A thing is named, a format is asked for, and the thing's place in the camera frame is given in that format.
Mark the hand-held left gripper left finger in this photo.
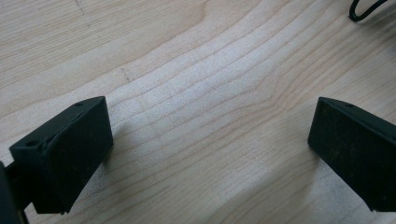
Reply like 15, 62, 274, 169
8, 95, 115, 216

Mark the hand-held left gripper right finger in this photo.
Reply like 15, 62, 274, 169
307, 96, 396, 213

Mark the black cable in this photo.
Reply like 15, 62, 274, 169
348, 0, 389, 22

